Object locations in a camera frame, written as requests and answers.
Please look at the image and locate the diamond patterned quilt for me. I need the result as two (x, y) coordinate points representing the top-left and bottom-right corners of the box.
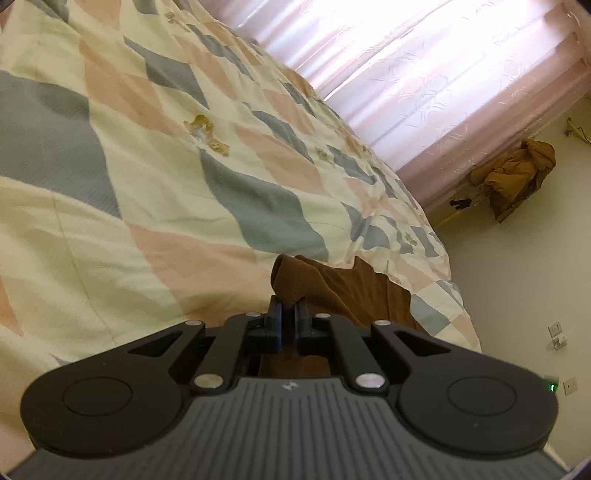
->
(1, 1), (480, 470)

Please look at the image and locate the white wall socket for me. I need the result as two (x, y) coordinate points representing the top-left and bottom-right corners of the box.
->
(548, 322), (568, 350)

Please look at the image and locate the mustard jacket on rack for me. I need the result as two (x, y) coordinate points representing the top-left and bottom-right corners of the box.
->
(449, 139), (556, 223)

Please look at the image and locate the brown garment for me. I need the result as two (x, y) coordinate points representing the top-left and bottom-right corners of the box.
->
(259, 254), (426, 378)

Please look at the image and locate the pink curtain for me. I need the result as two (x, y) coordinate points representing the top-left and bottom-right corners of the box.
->
(205, 1), (590, 206)

